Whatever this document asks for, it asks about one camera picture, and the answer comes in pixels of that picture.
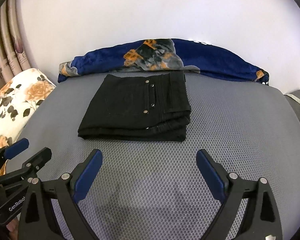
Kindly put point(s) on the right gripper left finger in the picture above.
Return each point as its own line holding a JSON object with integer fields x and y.
{"x": 38, "y": 219}

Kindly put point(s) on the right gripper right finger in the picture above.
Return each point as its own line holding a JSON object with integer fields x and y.
{"x": 261, "y": 218}

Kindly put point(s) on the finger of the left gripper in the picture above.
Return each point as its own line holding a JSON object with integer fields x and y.
{"x": 35, "y": 163}
{"x": 9, "y": 152}

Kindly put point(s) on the black denim pants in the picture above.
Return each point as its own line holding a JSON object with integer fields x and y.
{"x": 152, "y": 108}

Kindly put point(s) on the person's left hand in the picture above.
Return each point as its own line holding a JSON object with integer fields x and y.
{"x": 12, "y": 227}

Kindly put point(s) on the white floral pillow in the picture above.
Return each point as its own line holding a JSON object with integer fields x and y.
{"x": 19, "y": 99}

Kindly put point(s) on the beige curtain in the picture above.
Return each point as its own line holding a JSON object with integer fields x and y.
{"x": 13, "y": 59}

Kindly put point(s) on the grey mesh mattress cover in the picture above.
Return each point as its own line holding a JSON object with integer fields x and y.
{"x": 154, "y": 190}

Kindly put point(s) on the blue floral blanket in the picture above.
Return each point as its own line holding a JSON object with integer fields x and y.
{"x": 164, "y": 55}

